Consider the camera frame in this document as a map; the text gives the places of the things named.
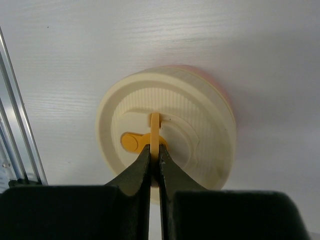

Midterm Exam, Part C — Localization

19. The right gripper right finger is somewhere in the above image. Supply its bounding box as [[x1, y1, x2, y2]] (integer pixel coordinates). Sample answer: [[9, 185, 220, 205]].
[[158, 145, 310, 240]]

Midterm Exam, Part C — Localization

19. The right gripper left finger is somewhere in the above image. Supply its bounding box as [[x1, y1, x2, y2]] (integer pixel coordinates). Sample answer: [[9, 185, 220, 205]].
[[0, 146, 151, 240]]

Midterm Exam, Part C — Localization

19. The cream lid orange handle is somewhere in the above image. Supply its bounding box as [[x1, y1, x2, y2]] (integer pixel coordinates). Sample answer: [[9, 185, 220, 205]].
[[95, 65, 237, 190]]

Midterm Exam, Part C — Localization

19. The pink bowl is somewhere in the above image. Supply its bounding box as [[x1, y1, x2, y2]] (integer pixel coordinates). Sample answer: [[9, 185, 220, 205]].
[[161, 64, 235, 117]]

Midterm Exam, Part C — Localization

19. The aluminium mounting rail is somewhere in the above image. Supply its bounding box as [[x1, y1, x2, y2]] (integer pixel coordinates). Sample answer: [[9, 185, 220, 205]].
[[0, 33, 48, 190]]

